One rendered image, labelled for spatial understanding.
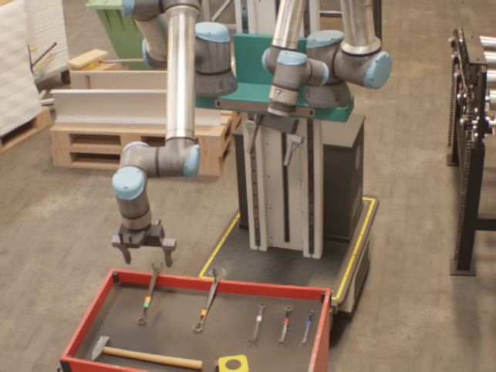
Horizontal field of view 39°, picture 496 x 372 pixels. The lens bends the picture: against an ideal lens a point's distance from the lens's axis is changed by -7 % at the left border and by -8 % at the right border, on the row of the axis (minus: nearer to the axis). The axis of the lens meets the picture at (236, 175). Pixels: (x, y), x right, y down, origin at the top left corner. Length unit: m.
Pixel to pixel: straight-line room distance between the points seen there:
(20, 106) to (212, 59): 2.88
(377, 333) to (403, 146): 1.94
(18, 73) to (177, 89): 3.43
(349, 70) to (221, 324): 1.05
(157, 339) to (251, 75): 1.30
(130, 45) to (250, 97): 2.98
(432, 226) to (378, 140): 1.11
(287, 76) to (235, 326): 0.79
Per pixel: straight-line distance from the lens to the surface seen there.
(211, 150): 4.76
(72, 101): 5.14
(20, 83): 5.61
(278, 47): 2.56
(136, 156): 2.18
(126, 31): 5.79
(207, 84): 2.99
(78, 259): 4.23
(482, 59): 3.53
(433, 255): 4.10
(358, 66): 2.70
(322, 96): 2.85
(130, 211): 2.13
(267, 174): 3.39
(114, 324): 2.32
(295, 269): 3.44
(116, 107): 5.03
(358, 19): 2.63
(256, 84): 3.09
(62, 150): 5.15
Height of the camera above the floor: 2.39
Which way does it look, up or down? 30 degrees down
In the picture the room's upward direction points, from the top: 4 degrees counter-clockwise
